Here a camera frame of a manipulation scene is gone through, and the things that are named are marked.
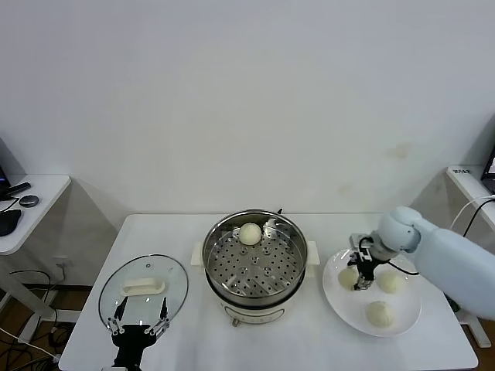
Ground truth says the round white plate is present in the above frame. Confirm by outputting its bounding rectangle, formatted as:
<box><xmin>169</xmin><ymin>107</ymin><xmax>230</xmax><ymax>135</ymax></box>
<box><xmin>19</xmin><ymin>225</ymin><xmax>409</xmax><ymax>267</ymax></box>
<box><xmin>321</xmin><ymin>247</ymin><xmax>422</xmax><ymax>336</ymax></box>

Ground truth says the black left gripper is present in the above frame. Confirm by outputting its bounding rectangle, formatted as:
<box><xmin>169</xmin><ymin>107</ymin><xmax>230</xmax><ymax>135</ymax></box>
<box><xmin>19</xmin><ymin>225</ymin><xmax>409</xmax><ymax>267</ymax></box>
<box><xmin>107</xmin><ymin>295</ymin><xmax>170</xmax><ymax>369</ymax></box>

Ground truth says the black laptop with lit screen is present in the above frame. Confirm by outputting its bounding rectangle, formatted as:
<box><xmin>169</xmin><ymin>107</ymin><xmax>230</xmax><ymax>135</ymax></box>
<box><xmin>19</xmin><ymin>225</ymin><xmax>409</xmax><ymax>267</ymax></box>
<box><xmin>480</xmin><ymin>143</ymin><xmax>495</xmax><ymax>194</ymax></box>

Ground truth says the perforated stainless steel steamer basket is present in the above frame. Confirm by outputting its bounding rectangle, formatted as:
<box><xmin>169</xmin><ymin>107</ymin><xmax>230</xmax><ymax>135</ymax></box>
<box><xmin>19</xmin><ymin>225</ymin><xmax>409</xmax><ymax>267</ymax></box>
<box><xmin>202</xmin><ymin>209</ymin><xmax>309</xmax><ymax>302</ymax></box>

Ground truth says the white steamed baozi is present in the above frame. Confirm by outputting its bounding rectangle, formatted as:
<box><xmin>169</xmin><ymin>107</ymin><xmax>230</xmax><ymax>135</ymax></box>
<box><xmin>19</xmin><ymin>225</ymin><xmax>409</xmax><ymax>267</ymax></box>
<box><xmin>365</xmin><ymin>300</ymin><xmax>395</xmax><ymax>328</ymax></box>
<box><xmin>237</xmin><ymin>222</ymin><xmax>263</xmax><ymax>246</ymax></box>
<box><xmin>375</xmin><ymin>270</ymin><xmax>407</xmax><ymax>294</ymax></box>
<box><xmin>337</xmin><ymin>267</ymin><xmax>360</xmax><ymax>290</ymax></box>

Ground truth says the black computer mouse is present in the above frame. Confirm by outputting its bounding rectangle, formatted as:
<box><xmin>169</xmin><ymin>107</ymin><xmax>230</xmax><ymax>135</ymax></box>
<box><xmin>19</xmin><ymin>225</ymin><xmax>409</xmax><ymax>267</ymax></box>
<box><xmin>0</xmin><ymin>209</ymin><xmax>22</xmax><ymax>237</ymax></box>

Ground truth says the white hanging cable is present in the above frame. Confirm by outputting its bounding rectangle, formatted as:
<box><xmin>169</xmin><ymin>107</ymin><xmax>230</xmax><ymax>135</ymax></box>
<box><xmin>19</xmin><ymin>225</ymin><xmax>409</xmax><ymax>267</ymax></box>
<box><xmin>451</xmin><ymin>194</ymin><xmax>495</xmax><ymax>233</ymax></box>

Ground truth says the dark laptop with blue light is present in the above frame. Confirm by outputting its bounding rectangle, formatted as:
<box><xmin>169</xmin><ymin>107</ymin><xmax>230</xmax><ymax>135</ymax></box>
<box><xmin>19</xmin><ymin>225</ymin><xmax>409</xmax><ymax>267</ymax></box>
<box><xmin>0</xmin><ymin>137</ymin><xmax>28</xmax><ymax>202</ymax></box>

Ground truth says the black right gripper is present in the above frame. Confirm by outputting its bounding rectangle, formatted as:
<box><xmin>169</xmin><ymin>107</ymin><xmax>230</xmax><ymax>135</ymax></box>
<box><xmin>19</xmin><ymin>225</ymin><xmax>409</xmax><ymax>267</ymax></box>
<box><xmin>349</xmin><ymin>233</ymin><xmax>387</xmax><ymax>291</ymax></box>

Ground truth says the cream electric cooking pot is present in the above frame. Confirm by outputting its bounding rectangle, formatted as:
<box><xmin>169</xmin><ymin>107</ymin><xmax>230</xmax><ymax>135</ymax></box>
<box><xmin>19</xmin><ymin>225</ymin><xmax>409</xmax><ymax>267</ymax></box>
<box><xmin>190</xmin><ymin>239</ymin><xmax>321</xmax><ymax>328</ymax></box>

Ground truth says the tangled black floor cable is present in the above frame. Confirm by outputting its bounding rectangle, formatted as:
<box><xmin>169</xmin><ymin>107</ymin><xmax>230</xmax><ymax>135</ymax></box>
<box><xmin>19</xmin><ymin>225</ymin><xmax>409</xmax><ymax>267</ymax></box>
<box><xmin>0</xmin><ymin>339</ymin><xmax>59</xmax><ymax>371</ymax></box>

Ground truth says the glass lid with cream handle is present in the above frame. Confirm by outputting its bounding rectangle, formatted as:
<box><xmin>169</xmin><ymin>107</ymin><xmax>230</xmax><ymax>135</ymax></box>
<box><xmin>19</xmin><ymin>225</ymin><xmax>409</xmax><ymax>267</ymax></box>
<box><xmin>97</xmin><ymin>253</ymin><xmax>189</xmax><ymax>337</ymax></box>

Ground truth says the white floor cable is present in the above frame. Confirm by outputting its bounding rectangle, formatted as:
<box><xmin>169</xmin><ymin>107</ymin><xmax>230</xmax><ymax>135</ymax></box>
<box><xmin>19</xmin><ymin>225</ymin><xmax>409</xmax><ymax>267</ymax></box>
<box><xmin>0</xmin><ymin>328</ymin><xmax>61</xmax><ymax>362</ymax></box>

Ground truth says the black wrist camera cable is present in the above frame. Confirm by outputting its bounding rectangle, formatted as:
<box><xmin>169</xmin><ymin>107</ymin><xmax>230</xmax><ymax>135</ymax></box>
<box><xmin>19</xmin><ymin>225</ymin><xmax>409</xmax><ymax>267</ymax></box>
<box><xmin>387</xmin><ymin>259</ymin><xmax>421</xmax><ymax>277</ymax></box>

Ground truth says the white side desk with label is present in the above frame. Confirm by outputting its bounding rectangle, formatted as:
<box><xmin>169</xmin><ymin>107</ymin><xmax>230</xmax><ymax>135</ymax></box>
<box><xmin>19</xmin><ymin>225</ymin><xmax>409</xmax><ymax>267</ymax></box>
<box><xmin>444</xmin><ymin>165</ymin><xmax>495</xmax><ymax>349</ymax></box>

